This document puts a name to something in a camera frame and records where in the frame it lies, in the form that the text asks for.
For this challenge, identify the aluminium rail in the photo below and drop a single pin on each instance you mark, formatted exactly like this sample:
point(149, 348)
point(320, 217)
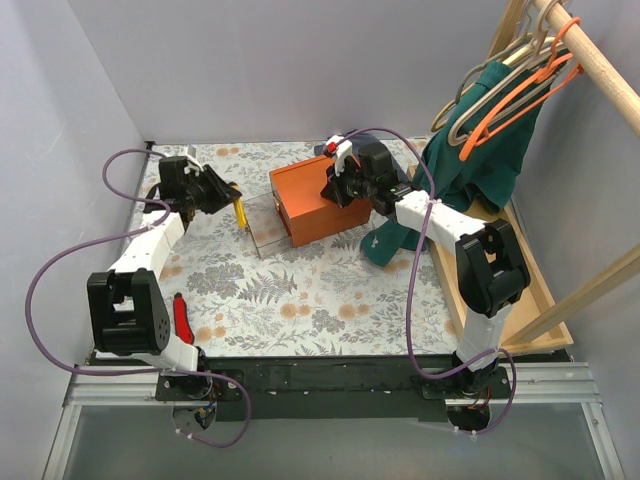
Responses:
point(537, 383)

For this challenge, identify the floral patterned table mat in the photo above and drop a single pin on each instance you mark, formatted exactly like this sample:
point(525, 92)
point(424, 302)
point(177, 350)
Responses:
point(324, 298)

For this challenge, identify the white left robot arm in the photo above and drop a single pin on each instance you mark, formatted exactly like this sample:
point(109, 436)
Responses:
point(127, 309)

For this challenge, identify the orange wooden drawer box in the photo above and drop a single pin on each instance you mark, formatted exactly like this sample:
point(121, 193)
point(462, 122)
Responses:
point(306, 215)

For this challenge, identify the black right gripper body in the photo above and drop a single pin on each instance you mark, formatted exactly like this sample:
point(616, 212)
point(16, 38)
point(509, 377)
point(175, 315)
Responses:
point(335, 187)

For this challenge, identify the dark green garment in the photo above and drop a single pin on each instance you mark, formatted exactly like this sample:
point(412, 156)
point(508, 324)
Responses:
point(490, 172)

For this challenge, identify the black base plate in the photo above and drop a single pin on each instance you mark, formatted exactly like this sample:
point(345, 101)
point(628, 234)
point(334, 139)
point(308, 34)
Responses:
point(330, 387)

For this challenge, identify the yellow utility knife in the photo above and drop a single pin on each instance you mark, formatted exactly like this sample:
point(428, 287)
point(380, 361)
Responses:
point(240, 213)

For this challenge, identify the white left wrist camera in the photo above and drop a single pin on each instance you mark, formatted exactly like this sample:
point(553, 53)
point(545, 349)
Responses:
point(189, 151)

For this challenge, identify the orange clothes hanger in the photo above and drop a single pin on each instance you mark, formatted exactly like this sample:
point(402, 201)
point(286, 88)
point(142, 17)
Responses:
point(525, 88)

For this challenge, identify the red utility knife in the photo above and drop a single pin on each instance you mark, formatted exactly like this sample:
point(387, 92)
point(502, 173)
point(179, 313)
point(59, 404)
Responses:
point(181, 322)

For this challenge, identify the wooden clothes rack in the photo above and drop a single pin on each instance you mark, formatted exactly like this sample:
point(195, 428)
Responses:
point(579, 191)

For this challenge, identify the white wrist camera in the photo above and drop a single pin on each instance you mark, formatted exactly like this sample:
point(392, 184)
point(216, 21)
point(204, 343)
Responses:
point(189, 151)
point(339, 149)

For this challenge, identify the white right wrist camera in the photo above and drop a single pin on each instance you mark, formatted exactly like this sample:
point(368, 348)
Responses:
point(339, 149)

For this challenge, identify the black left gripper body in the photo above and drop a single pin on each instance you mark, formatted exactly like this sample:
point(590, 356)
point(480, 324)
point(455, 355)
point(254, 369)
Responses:
point(215, 188)

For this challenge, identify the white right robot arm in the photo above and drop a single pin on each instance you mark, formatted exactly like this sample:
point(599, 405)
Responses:
point(491, 270)

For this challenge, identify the beige clothes hanger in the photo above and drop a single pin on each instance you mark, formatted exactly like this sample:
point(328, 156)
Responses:
point(513, 56)

